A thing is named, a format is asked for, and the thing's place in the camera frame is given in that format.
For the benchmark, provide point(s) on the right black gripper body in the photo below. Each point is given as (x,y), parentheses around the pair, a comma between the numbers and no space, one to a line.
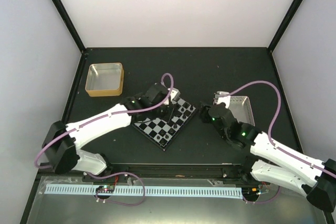
(206,118)

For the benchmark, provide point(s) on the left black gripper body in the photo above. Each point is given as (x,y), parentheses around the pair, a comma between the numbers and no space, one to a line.
(166,117)

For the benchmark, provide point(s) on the black white chess board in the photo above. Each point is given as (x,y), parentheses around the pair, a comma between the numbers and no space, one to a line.
(146,127)

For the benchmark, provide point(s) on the pink metal tin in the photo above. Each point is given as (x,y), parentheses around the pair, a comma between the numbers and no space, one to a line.
(241,109)

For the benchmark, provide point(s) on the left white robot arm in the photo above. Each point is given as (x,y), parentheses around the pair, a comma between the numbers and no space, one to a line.
(64,142)

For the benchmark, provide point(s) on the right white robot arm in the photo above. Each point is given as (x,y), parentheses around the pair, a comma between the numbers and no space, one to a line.
(273,162)

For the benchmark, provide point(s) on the right small circuit board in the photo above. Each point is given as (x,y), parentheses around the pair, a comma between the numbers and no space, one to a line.
(253,191)

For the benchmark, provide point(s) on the small green circuit board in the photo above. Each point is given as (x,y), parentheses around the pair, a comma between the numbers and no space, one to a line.
(105,189)

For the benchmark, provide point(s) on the gold metal tin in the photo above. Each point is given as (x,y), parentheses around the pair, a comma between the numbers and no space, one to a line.
(105,79)

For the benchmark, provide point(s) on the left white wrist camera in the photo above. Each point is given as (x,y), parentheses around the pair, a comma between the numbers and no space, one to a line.
(175,94)

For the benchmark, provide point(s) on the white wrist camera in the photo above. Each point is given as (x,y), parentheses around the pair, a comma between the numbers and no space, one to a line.
(222,97)
(175,94)

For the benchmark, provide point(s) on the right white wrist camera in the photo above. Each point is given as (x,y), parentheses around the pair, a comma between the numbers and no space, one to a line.
(222,97)

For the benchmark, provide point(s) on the black front rail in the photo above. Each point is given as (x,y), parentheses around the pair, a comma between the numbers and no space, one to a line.
(235,173)

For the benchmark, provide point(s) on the light blue cable duct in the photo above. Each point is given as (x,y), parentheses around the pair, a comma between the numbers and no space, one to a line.
(149,191)

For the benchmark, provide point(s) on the right black frame post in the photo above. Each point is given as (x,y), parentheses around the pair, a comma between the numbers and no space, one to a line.
(293,8)

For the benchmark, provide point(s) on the black frame post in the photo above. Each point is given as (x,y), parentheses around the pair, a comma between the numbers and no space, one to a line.
(293,8)
(69,24)

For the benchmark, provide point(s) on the left black frame post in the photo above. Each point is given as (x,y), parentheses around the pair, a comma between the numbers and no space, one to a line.
(69,24)

